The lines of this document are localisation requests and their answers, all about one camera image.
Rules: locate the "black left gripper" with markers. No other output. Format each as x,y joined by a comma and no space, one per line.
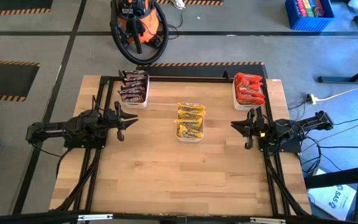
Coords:
117,119

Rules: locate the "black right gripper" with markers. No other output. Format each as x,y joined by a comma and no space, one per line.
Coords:
253,127

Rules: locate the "white plastic bin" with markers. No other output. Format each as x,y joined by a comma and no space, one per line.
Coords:
189,140
244,108
138,104

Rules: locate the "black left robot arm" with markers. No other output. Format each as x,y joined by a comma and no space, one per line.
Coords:
73,126

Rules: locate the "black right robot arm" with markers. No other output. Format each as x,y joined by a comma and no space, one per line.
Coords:
297,126

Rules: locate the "black hazard-striped floor mat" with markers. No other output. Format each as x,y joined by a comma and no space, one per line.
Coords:
197,71
11,4
197,2
5,81

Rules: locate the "yellow and white power strip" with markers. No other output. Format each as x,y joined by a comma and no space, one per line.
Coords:
312,99

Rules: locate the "black office desk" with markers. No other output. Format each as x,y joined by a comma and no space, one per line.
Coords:
337,80

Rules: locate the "black floor bar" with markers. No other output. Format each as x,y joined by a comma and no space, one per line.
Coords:
337,179

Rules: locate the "white printed cardboard box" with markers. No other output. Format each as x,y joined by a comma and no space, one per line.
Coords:
334,202

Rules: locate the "blue plastic crate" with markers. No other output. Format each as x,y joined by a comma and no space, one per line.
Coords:
309,25

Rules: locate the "person's shoe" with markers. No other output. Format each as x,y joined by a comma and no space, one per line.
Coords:
179,3

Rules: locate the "black aluminium rig frame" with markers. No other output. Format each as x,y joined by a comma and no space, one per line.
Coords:
104,78

